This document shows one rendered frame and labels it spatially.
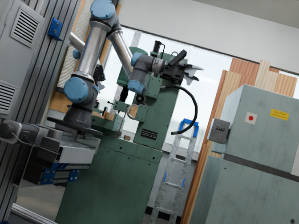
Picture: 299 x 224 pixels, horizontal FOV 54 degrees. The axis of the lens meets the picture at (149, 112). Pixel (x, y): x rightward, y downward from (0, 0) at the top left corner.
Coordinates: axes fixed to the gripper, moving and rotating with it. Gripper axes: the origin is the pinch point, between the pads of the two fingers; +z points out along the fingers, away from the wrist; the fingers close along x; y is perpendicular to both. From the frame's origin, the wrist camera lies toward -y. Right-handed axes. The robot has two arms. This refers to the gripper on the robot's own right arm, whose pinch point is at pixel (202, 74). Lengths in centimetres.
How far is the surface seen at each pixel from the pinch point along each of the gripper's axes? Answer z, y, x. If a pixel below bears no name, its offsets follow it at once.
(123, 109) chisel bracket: -46, 11, -83
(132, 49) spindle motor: -53, -35, -72
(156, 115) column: -20, 9, -77
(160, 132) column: -13, 20, -79
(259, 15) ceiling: 57, -174, -191
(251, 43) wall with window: 58, -141, -201
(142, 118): -28, 16, -68
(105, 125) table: -49, 31, -52
